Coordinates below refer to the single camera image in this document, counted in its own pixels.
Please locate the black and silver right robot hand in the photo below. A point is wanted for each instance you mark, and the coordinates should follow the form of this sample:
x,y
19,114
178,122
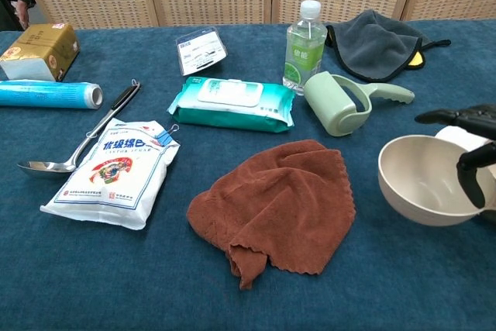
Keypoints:
x,y
476,118

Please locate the beige bowl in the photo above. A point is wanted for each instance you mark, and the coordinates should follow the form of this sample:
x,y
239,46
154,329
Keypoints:
x,y
418,176

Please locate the white round plate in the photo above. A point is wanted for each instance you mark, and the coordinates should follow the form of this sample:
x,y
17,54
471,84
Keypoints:
x,y
455,137

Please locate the grey and yellow towel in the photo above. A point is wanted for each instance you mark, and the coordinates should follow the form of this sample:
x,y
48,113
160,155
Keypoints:
x,y
372,48

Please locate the light green lint roller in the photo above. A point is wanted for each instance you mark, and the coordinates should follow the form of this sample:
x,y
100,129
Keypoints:
x,y
329,106

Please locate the clear bottle with green label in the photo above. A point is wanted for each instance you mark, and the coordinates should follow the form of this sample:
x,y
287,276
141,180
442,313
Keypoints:
x,y
304,56

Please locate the brown cloth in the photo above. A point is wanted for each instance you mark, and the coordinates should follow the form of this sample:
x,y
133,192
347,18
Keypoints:
x,y
279,199

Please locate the green wet wipes pack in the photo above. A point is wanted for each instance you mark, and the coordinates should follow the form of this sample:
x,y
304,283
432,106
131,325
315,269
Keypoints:
x,y
232,114

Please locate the white blister card pack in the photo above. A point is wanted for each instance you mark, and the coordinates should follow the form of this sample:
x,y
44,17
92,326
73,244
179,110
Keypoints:
x,y
201,54

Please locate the blue binder clip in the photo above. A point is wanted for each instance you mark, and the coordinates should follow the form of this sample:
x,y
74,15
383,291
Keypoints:
x,y
160,140

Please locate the white sugar bag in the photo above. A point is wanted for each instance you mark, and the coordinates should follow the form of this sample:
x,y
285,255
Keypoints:
x,y
112,187

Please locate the blue table cloth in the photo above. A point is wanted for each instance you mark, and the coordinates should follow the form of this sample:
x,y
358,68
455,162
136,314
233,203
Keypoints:
x,y
116,288

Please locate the blue cling film roll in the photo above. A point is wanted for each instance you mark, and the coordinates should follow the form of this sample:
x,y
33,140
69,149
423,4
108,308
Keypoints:
x,y
46,94

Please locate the gold carton box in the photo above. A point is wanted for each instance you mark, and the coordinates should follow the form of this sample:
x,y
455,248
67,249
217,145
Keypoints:
x,y
38,50

